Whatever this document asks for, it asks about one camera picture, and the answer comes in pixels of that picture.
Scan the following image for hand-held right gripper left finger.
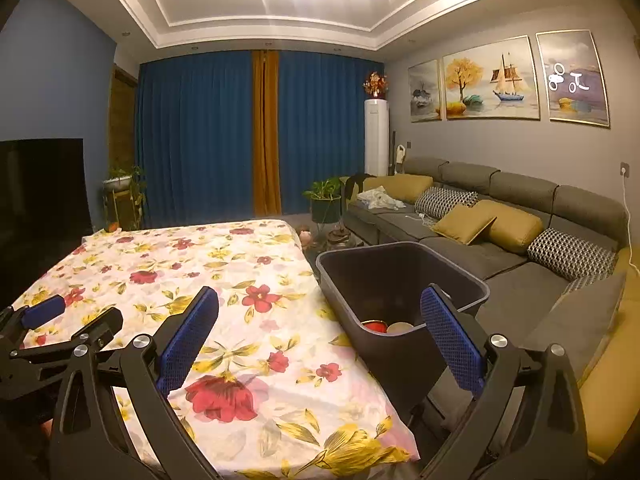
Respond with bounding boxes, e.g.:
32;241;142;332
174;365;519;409
50;286;236;480

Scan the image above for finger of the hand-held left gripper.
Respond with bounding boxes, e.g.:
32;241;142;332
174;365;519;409
0;306;125;379
0;293;67;347

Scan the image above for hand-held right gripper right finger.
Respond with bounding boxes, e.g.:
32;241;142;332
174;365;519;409
420;283;591;480

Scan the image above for grey plastic bin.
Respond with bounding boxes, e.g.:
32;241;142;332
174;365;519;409
315;241;491;412

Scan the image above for floral tablecloth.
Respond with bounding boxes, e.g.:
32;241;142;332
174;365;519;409
10;218;421;480

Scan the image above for grey sectional sofa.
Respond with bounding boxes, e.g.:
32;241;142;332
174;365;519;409
342;156;640;462

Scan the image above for black television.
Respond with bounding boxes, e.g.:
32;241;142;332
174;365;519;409
0;137;94;307

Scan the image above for yellow square cushion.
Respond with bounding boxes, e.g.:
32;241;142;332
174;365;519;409
430;203;498;246

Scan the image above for yellow pillow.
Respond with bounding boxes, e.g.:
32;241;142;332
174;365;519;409
475;199;545;255
372;173;435;205

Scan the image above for grey cushion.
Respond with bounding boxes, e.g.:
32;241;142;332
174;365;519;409
520;272;629;387

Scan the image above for black white patterned pillow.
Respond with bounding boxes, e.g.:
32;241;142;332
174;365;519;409
526;227;617;281
413;187;480;221

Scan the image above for trailing plant on stand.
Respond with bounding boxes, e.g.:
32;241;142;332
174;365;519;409
103;164;147;231

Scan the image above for white clothes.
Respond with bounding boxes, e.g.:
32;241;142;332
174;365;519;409
357;185;407;211

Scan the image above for large yellow cushion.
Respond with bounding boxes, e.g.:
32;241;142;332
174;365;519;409
577;249;640;464

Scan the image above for dark clothes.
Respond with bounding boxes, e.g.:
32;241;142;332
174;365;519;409
342;173;376;202

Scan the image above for stick vacuum cleaner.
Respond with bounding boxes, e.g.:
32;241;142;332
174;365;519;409
389;132;407;176

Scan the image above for potted green plant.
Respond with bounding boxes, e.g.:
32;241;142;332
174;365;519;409
302;177;344;224

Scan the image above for blue curtain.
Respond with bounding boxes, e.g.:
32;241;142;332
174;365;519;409
134;50;257;229
277;50;386;216

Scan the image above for white standing air conditioner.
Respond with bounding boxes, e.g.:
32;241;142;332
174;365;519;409
363;98;390;177

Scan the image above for orange curtain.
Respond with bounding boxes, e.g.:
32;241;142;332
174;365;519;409
251;49;283;216

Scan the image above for small grey landscape painting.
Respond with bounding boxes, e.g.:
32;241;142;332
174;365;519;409
407;58;444;124

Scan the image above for wide sailboat painting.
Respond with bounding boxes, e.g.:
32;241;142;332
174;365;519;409
442;34;542;121

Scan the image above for golden flower ornament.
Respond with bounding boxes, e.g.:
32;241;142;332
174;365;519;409
362;70;389;100

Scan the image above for purple sky painting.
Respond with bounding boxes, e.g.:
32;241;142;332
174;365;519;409
534;28;612;128

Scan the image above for wooden wall panel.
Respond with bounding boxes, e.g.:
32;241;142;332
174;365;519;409
108;63;139;172

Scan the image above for white wall cable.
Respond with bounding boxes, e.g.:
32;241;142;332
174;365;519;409
622;175;640;262

